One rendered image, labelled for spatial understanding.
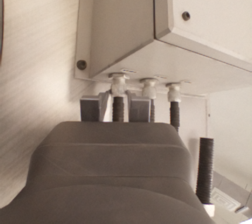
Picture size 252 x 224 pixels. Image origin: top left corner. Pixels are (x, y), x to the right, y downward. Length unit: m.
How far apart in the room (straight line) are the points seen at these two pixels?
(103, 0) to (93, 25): 0.03
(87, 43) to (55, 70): 0.04
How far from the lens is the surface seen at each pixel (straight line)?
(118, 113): 0.16
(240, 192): 5.20
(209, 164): 0.28
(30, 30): 0.19
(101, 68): 0.16
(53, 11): 0.21
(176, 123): 0.20
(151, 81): 0.18
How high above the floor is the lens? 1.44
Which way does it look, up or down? 28 degrees up
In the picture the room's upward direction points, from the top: 47 degrees clockwise
